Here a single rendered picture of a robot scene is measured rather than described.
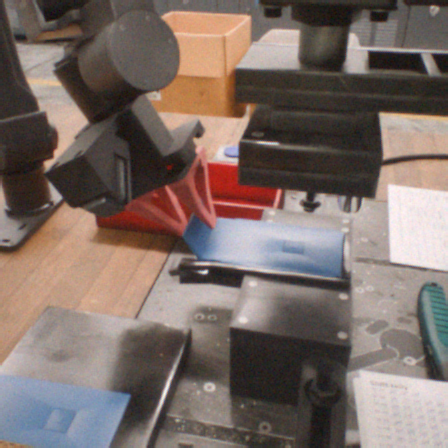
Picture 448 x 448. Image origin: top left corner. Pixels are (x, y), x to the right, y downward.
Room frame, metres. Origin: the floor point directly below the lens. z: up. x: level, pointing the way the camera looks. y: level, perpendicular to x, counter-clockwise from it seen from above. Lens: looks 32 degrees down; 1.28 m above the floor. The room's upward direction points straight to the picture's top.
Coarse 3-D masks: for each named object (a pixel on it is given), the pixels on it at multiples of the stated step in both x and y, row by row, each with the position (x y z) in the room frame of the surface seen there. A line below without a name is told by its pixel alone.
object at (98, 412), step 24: (0, 384) 0.30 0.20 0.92; (24, 384) 0.30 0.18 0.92; (48, 384) 0.30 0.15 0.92; (0, 408) 0.28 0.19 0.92; (24, 408) 0.28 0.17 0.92; (48, 408) 0.28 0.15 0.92; (72, 408) 0.28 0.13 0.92; (96, 408) 0.28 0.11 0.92; (120, 408) 0.28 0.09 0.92; (0, 432) 0.26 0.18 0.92; (24, 432) 0.26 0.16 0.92; (48, 432) 0.25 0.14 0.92; (72, 432) 0.25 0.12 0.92; (96, 432) 0.25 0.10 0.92
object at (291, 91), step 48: (288, 48) 0.43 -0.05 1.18; (336, 48) 0.38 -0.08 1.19; (384, 48) 0.42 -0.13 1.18; (240, 96) 0.37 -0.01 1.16; (288, 96) 0.36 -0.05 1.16; (336, 96) 0.36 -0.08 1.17; (384, 96) 0.35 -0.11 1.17; (432, 96) 0.34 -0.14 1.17; (240, 144) 0.33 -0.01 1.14; (288, 144) 0.33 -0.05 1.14; (336, 144) 0.33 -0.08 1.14; (336, 192) 0.32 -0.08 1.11
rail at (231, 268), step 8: (216, 264) 0.39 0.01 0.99; (224, 264) 0.39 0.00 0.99; (232, 264) 0.39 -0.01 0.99; (216, 272) 0.39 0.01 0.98; (232, 272) 0.38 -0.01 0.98; (240, 272) 0.38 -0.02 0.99; (248, 272) 0.38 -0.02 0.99; (256, 272) 0.38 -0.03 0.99; (264, 272) 0.38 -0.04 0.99; (272, 272) 0.38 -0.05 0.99; (280, 272) 0.38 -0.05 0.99; (288, 272) 0.38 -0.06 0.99; (216, 280) 0.39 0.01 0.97; (224, 280) 0.39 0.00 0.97; (232, 280) 0.38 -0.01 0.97; (240, 280) 0.38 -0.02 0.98; (296, 280) 0.37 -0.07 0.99; (304, 280) 0.37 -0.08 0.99; (312, 280) 0.37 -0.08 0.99; (320, 280) 0.37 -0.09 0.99; (328, 280) 0.37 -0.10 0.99; (336, 280) 0.37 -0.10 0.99; (344, 280) 0.37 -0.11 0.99
